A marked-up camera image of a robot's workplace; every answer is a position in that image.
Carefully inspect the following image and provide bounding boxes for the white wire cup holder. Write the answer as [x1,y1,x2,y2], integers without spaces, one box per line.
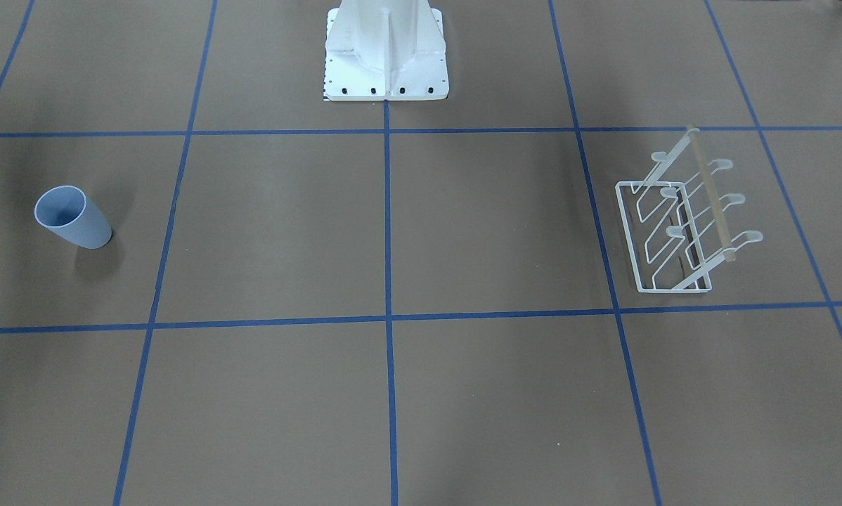
[614,125,764,294]

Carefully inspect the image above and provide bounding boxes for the light blue plastic cup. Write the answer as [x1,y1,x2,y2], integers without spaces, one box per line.
[34,185,112,249]

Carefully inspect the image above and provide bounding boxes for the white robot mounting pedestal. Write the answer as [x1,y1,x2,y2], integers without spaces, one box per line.
[323,1,450,102]

